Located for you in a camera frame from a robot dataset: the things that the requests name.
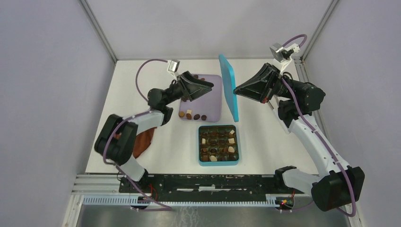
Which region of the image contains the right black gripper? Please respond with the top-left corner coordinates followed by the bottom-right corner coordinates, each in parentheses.
top-left (233, 62), bottom-right (302, 103)

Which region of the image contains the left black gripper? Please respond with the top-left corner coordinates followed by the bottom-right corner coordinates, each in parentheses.
top-left (163, 71), bottom-right (214, 106)

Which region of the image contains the teal box lid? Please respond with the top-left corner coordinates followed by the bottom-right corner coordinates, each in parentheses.
top-left (218, 54), bottom-right (239, 122)

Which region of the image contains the teal chocolate box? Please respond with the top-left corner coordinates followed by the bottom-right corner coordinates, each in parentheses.
top-left (197, 125), bottom-right (241, 166)

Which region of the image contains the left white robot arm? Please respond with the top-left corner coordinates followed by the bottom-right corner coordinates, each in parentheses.
top-left (94, 71), bottom-right (214, 193)

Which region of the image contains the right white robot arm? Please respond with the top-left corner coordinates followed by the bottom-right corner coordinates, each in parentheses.
top-left (233, 63), bottom-right (365, 217)

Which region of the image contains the purple chocolate tray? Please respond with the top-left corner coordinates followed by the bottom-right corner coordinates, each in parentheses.
top-left (178, 74), bottom-right (223, 122)

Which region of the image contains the brown cloth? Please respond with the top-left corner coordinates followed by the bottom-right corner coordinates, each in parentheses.
top-left (132, 127), bottom-right (156, 158)

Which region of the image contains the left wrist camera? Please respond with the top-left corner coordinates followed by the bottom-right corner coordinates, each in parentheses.
top-left (167, 60), bottom-right (180, 78)

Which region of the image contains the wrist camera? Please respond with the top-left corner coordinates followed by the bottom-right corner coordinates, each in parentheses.
top-left (270, 43), bottom-right (300, 72)
top-left (167, 60), bottom-right (180, 78)

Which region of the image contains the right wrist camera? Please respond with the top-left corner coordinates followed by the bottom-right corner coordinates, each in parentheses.
top-left (270, 43), bottom-right (300, 72)

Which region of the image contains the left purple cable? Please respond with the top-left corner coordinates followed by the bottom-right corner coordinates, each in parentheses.
top-left (103, 58), bottom-right (170, 165)

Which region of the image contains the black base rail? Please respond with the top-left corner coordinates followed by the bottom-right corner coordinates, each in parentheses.
top-left (137, 174), bottom-right (301, 202)

